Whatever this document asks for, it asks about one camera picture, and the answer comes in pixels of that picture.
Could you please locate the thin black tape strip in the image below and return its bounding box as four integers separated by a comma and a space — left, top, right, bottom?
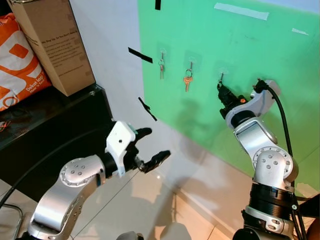
138, 96, 158, 122

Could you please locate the copper key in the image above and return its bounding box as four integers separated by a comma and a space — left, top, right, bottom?
183, 62, 194, 93

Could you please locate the silver key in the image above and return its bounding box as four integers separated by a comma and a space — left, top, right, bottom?
158, 59, 166, 81

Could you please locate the wide black tape strip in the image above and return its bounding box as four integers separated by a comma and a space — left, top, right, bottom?
127, 47, 154, 64

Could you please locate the long white tape strip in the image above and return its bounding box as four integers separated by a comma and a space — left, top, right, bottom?
213, 2, 270, 21

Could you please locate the black glossy table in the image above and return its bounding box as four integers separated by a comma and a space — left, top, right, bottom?
0, 83, 119, 202

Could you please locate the small white tape strip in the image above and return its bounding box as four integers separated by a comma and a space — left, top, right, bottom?
291, 27, 310, 36

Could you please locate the dark low table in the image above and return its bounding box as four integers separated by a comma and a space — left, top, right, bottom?
295, 192, 320, 223

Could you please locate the brown cardboard box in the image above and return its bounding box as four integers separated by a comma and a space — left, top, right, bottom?
7, 0, 96, 97

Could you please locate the brown cardboard piece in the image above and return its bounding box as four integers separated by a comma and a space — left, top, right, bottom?
306, 219, 320, 240

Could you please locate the chrome tube stool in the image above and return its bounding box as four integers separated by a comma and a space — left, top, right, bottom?
0, 207, 24, 240

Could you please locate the orange and white bag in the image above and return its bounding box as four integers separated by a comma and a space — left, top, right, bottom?
0, 12, 52, 112

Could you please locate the clear adhesive wall hook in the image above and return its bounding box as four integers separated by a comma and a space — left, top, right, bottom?
158, 46, 169, 62
217, 62, 232, 77
185, 48, 197, 65

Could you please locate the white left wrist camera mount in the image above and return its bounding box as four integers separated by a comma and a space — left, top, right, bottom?
105, 120, 137, 179

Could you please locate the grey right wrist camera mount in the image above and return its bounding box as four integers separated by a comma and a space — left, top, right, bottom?
225, 79, 281, 127

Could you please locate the green wall board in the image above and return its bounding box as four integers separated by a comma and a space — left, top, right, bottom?
137, 0, 320, 192

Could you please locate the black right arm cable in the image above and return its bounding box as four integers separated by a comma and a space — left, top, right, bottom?
256, 78, 309, 240

